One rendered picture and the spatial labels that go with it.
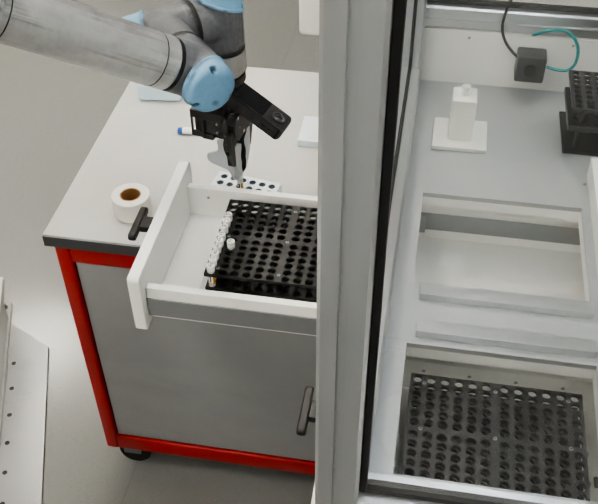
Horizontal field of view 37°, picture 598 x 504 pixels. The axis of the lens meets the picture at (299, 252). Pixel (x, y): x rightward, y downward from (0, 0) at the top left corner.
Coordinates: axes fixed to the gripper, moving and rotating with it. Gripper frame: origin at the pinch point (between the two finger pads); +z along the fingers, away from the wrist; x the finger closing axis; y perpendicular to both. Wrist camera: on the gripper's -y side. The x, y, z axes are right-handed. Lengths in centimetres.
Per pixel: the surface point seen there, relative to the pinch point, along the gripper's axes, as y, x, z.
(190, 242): 2.4, 16.9, 2.9
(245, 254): -10.2, 22.8, -3.5
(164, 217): 3.6, 21.8, -6.2
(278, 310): -18.4, 30.4, -1.5
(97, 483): 33, 20, 87
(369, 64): -40, 69, -69
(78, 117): 115, -112, 87
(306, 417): -29, 49, -5
